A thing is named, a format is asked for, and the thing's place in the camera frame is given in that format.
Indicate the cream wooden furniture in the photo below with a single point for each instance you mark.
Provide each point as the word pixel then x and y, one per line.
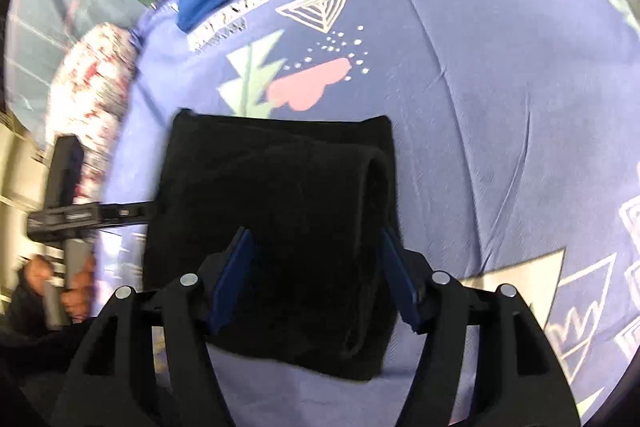
pixel 17 167

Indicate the blue printed bed sheet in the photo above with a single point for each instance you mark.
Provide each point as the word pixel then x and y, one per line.
pixel 450 82

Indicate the person's left hand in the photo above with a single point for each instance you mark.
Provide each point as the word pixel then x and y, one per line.
pixel 80 294

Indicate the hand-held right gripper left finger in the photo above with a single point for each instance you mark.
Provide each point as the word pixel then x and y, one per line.
pixel 232 279

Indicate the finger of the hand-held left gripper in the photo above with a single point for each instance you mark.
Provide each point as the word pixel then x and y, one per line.
pixel 127 212

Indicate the grey plaid cloth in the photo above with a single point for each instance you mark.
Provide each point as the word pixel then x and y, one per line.
pixel 60 7

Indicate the red floral blanket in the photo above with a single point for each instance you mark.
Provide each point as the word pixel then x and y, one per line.
pixel 95 77

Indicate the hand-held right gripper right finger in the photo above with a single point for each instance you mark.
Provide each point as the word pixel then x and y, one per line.
pixel 400 279

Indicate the black pants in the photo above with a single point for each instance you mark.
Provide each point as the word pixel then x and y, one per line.
pixel 300 187

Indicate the person's left forearm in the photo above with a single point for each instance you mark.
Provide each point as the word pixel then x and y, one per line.
pixel 22 307

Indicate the person's dark clothing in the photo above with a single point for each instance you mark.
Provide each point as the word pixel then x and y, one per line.
pixel 35 382

